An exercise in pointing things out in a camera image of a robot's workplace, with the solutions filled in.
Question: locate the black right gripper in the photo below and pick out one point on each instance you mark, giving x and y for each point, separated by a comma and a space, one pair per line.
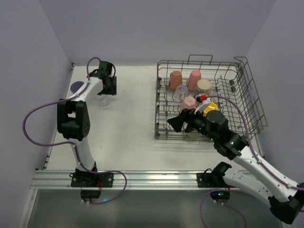
187, 121

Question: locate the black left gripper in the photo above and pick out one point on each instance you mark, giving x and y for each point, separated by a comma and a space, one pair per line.
108, 86

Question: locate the pink faceted mug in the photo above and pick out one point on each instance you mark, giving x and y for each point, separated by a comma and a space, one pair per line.
188, 103

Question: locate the clear textured glass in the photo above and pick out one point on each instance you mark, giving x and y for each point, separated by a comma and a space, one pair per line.
102, 100

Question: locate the yellow mug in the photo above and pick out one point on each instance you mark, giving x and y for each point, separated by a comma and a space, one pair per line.
210, 107

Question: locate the lavender plastic cup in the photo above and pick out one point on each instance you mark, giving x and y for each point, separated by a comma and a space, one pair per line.
76, 86

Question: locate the beige plastic cup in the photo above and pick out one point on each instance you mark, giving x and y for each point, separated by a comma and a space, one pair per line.
194, 135

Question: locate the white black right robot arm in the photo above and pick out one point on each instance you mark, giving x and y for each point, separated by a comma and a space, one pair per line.
283, 196

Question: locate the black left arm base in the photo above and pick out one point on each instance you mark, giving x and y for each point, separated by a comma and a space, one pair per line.
91, 184

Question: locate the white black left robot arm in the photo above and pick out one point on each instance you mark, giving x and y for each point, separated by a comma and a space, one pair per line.
73, 120

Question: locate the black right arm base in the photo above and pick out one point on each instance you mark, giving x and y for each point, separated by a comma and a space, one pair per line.
213, 178

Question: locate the clear glass tumbler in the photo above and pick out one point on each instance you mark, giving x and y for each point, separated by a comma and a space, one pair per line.
180, 92

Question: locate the cream seahorse mug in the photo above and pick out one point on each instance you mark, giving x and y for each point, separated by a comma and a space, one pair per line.
203, 86

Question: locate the orange floral mug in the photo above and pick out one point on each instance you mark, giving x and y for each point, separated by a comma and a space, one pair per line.
175, 80

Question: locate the pink plastic cup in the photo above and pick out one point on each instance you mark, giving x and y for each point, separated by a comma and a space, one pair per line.
194, 77

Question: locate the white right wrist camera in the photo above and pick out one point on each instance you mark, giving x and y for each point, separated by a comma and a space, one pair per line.
204, 101

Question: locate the grey wire dish rack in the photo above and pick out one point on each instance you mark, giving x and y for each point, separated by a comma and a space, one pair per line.
232, 84

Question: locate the aluminium mounting rail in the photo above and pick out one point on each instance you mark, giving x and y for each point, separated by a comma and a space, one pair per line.
136, 180

